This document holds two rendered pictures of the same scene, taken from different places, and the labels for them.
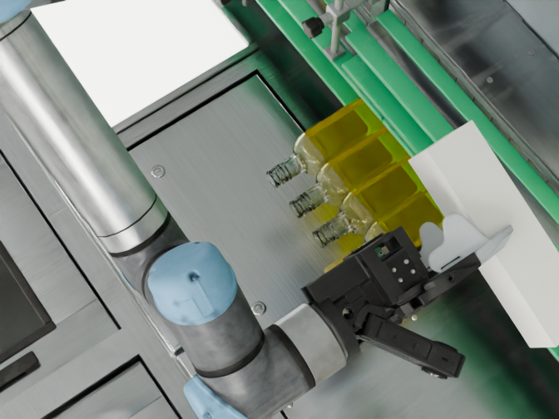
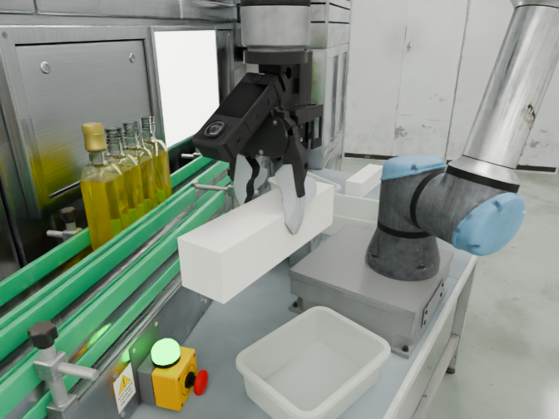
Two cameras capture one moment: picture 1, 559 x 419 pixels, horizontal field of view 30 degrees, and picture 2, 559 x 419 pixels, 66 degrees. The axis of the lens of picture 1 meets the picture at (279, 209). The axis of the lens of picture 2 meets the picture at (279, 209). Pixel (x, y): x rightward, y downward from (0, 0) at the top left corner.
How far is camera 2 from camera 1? 93 cm
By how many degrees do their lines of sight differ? 53
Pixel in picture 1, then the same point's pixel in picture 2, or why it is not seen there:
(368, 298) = (289, 96)
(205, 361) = not seen: outside the picture
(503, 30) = not seen: hidden behind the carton
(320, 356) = (298, 22)
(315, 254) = (66, 130)
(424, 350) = (250, 124)
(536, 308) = (247, 241)
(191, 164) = (130, 81)
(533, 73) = (199, 300)
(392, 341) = (266, 97)
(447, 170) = (324, 196)
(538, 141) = (176, 297)
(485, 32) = not seen: hidden behind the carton
